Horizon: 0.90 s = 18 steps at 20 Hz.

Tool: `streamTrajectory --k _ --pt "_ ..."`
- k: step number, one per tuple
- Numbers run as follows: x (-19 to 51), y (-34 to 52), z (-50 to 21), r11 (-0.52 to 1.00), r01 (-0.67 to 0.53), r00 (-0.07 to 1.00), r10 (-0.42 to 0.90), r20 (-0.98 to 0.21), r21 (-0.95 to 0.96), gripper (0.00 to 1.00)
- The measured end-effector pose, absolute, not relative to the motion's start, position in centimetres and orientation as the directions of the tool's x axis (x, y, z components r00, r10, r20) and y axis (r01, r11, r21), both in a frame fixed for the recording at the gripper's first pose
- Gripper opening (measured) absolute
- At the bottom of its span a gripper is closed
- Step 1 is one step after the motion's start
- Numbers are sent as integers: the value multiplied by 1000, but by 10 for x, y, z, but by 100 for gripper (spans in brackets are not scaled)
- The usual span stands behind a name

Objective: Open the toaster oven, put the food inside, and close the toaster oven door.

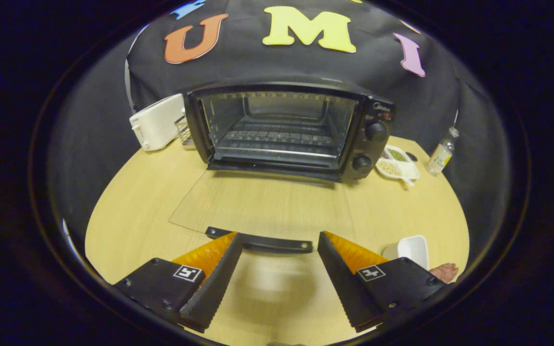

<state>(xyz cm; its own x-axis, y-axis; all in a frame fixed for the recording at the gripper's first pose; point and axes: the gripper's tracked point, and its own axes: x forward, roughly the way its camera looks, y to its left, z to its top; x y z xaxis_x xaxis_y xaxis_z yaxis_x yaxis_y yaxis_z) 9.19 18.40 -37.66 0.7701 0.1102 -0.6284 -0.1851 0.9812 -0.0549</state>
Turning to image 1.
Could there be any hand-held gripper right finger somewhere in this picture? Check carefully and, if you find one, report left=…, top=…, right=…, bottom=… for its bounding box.
left=318, top=231, right=447, bottom=333

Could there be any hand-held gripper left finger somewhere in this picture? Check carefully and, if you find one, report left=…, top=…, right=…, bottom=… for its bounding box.
left=113, top=232, right=244, bottom=334

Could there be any reddish brown meat slice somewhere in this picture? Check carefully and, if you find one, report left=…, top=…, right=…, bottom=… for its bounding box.
left=428, top=262, right=459, bottom=284

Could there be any black toaster oven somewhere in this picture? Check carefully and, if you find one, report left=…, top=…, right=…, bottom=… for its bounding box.
left=169, top=79, right=396, bottom=254

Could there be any white bread toaster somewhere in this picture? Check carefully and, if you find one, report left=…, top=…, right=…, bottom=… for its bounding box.
left=129, top=94, right=186, bottom=152

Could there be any white divided plate of grains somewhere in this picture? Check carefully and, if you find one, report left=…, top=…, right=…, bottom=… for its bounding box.
left=376, top=144, right=421, bottom=186

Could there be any clear plastic bottle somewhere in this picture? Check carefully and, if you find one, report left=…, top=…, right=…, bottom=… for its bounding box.
left=426, top=126, right=460, bottom=177

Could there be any small wire rack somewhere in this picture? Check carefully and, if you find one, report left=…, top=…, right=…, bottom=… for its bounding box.
left=175, top=115, right=195, bottom=146

